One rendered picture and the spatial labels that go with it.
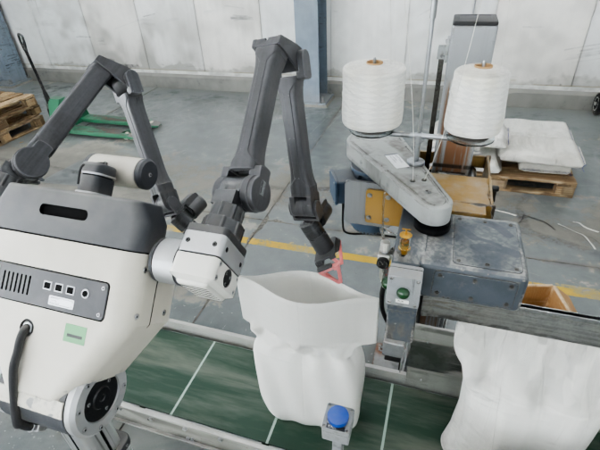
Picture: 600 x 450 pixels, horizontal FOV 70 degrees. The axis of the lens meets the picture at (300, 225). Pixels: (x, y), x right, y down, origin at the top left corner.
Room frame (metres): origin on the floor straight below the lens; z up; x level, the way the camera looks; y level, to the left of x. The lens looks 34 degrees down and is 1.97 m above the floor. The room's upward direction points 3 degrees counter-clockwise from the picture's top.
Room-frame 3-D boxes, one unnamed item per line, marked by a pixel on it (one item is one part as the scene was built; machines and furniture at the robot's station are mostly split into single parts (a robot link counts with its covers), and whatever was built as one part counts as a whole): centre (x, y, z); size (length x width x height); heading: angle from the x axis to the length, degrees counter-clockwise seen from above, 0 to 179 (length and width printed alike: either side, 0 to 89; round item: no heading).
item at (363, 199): (1.17, -0.29, 1.23); 0.28 x 0.07 x 0.16; 70
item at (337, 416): (0.68, -0.08, 0.84); 0.06 x 0.06 x 0.02
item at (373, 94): (1.13, -0.21, 1.61); 0.17 x 0.17 x 0.17
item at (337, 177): (1.26, -0.15, 1.25); 0.10 x 0.08 x 0.12; 5
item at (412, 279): (0.73, -0.23, 1.28); 0.08 x 0.05 x 0.09; 70
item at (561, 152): (3.34, -2.10, 0.32); 0.66 x 0.43 x 0.15; 68
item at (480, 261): (0.83, -0.39, 1.21); 0.30 x 0.25 x 0.30; 70
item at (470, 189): (1.16, -0.47, 1.18); 0.34 x 0.25 x 0.31; 160
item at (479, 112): (1.04, -0.46, 1.61); 0.15 x 0.14 x 0.17; 70
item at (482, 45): (1.25, -0.50, 0.88); 0.12 x 0.11 x 1.74; 160
